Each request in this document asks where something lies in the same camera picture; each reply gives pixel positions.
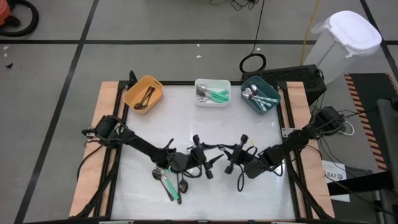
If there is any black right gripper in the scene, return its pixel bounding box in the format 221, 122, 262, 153
218, 135, 249, 174

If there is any dark teal plastic bin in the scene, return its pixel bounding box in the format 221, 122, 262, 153
241, 75, 282, 114

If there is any white lidded trash bin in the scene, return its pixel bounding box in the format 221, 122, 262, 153
303, 10, 383, 85

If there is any black spoon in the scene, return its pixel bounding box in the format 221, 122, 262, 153
176, 173, 183, 205
133, 86, 153, 110
151, 169, 175, 202
178, 174, 189, 194
136, 86, 155, 110
139, 86, 156, 110

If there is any black computer case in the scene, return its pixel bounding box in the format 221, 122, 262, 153
241, 64, 328, 106

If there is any orange plastic bin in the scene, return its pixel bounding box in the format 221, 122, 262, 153
123, 75, 165, 114

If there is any tan wooden side board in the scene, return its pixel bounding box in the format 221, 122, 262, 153
285, 81, 336, 218
68, 81, 121, 218

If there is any orange vacuum cleaner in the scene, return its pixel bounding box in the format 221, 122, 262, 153
0, 0, 12, 27

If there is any black metal beam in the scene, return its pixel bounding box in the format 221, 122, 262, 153
326, 179, 396, 197

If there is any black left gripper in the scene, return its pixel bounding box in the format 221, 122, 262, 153
178, 134, 225, 180

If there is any yellow cable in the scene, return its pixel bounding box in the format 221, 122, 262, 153
300, 0, 321, 66

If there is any white plastic bin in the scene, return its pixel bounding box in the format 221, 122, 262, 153
194, 78, 232, 108

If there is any white cable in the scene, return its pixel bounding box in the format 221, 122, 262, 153
337, 120, 355, 137

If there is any black vacuum hose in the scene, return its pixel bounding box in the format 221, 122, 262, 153
0, 0, 40, 38

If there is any black hazard-striped mat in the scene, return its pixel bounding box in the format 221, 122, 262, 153
343, 72, 398, 172

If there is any black cable with coil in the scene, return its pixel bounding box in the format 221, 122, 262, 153
238, 0, 267, 75

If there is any black cable tangle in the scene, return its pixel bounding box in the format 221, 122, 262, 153
208, 0, 261, 12

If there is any white paper sheet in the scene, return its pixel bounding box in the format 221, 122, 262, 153
322, 159, 351, 203

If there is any black floor cable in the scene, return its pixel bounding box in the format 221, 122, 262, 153
76, 144, 106, 180

